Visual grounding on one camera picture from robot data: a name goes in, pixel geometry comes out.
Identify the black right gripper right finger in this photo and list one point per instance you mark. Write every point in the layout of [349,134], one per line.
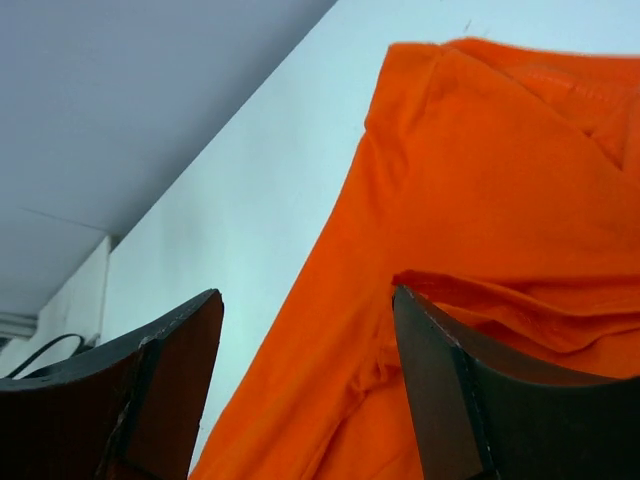
[483,410]

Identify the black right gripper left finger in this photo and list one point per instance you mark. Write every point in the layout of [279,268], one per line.
[127,409]

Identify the orange t shirt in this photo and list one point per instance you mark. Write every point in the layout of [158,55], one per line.
[500,183]

